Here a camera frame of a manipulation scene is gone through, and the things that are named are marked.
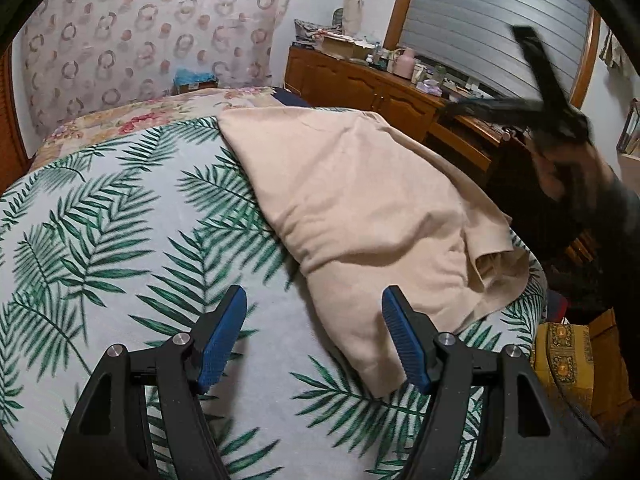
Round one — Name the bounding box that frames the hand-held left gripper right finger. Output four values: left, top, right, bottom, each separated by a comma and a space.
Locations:
381, 285, 571, 480

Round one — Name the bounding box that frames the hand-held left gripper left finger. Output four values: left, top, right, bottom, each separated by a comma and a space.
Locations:
50, 285, 248, 480

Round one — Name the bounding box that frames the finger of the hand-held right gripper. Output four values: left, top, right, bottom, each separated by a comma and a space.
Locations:
511, 25, 571, 116
442, 98, 548, 123

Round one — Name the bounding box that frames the beige printed t-shirt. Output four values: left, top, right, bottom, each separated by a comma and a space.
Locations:
217, 107, 531, 398

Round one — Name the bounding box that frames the person's right forearm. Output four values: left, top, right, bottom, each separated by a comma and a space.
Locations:
565, 160, 640, 311

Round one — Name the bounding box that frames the person's right hand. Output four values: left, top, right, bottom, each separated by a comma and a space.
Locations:
537, 152, 581, 203

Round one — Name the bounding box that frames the grey window blind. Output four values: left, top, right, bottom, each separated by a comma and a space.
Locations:
400, 0, 593, 98

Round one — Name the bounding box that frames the hanging pale cloth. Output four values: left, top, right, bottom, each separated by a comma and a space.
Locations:
599, 25, 636, 78

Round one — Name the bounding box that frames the pink bottle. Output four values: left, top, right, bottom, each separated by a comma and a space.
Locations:
394, 47, 417, 79

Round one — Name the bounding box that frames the wooden cabinet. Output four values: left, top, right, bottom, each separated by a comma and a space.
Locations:
285, 45, 506, 176

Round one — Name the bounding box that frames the yellow patterned cushion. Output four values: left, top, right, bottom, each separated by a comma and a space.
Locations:
530, 321, 601, 411

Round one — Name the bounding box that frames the open cardboard box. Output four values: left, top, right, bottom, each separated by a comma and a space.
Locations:
320, 35, 376, 61

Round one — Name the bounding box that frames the palm leaf bed sheet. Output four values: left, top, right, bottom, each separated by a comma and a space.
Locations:
0, 115, 548, 480

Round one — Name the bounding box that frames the patterned fabric bundle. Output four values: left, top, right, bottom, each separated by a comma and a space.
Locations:
294, 19, 331, 43

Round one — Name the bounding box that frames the navy blue blanket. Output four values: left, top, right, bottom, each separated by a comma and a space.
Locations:
270, 87, 313, 108

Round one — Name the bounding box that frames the floral blanket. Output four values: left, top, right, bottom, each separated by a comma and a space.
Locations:
42, 86, 281, 158

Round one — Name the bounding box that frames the teal box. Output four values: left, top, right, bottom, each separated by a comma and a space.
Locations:
172, 67, 219, 95

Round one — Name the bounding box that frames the wooden wall shelf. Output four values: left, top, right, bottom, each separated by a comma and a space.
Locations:
617, 100, 640, 161

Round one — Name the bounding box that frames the wooden window frame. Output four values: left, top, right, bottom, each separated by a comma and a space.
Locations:
382, 0, 601, 108

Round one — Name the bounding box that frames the ring patterned headboard cloth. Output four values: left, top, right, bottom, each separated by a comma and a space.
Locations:
20, 0, 297, 141

